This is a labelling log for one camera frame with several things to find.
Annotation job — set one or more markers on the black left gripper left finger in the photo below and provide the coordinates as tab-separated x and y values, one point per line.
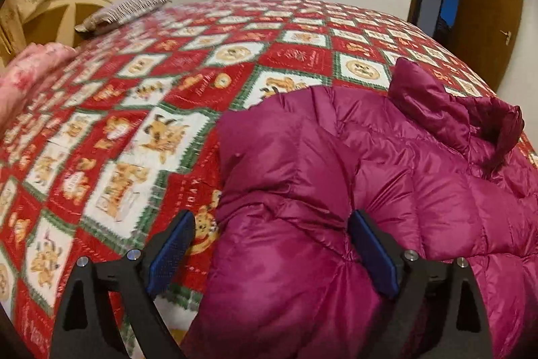
85	326

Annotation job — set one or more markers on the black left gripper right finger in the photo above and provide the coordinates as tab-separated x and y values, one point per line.
433	309

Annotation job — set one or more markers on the magenta down jacket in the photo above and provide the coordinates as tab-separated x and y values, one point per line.
441	174

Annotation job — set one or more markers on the red patterned bed quilt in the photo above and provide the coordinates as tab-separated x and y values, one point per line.
106	150

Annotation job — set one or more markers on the pink folded blanket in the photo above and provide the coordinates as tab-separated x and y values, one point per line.
33	64

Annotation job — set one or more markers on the cream wooden headboard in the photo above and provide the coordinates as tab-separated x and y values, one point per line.
50	21

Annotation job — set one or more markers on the grey striped pillow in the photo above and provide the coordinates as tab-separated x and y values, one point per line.
116	15

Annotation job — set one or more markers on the brown wooden door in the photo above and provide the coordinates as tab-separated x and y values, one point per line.
477	40

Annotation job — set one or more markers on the brass door handle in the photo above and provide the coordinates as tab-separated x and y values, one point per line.
507	37

